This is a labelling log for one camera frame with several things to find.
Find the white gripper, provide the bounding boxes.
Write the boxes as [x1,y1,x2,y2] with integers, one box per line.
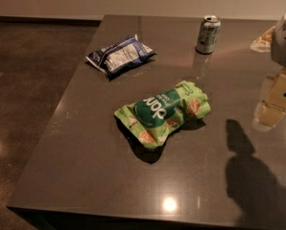
[255,12,286,127]

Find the blue chip bag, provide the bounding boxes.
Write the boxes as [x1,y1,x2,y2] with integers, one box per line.
[85,34,156,80]

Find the green chip bag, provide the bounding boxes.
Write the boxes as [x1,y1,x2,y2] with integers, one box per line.
[114,80,211,150]

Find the clear plastic wrapper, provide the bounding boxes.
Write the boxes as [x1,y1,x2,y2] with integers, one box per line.
[250,27,275,53]

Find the green soda can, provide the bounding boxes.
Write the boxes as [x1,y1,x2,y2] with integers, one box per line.
[196,15,221,55]

